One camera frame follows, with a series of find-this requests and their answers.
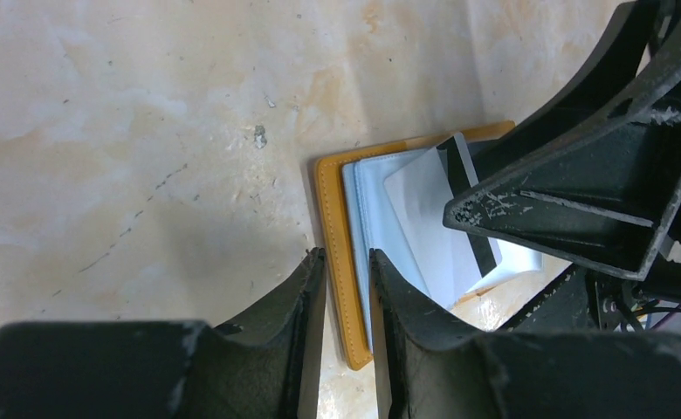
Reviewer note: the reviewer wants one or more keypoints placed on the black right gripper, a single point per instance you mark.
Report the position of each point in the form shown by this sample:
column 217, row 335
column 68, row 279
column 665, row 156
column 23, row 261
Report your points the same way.
column 594, row 176

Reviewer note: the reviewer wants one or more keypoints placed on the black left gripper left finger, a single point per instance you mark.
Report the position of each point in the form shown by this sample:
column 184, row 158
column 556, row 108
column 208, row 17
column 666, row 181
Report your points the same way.
column 264, row 362

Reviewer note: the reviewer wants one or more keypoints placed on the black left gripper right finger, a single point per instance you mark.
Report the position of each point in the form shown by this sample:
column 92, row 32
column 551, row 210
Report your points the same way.
column 431, row 364

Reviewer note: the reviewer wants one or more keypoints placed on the white card with black stripe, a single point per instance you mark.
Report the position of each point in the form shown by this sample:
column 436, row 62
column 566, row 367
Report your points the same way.
column 451, row 262

